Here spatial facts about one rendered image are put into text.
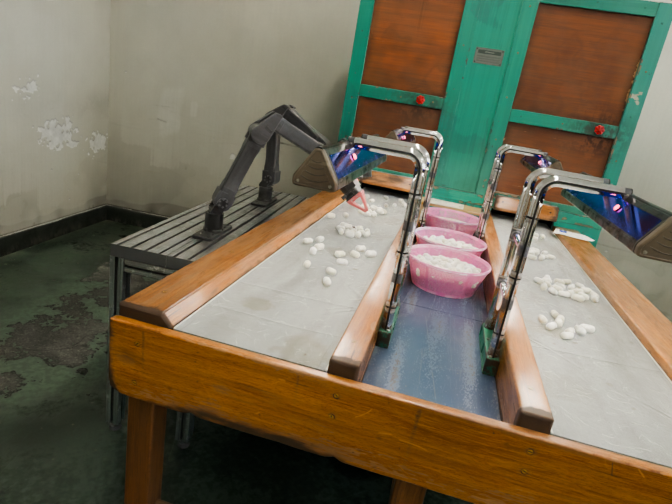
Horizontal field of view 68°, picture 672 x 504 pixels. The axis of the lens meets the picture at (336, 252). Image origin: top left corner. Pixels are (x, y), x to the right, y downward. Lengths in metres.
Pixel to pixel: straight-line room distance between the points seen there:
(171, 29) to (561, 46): 2.48
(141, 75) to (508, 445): 3.51
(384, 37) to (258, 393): 2.03
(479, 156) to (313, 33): 1.49
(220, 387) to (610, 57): 2.23
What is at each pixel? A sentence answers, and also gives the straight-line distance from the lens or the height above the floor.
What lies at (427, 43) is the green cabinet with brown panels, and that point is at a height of 1.50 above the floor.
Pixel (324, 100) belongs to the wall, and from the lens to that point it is 3.47.
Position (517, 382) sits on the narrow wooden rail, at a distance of 0.98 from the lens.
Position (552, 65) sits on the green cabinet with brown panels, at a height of 1.48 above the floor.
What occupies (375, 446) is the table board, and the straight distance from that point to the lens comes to 0.93.
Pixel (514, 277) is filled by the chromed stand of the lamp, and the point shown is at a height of 0.90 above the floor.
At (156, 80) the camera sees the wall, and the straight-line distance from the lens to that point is 3.89.
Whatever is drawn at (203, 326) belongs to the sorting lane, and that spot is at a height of 0.74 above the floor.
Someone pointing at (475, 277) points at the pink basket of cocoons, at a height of 0.76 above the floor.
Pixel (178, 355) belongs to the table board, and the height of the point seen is 0.70.
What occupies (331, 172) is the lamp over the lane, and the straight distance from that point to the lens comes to 0.85.
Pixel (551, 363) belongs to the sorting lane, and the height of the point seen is 0.74.
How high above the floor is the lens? 1.20
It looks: 17 degrees down
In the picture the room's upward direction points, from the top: 10 degrees clockwise
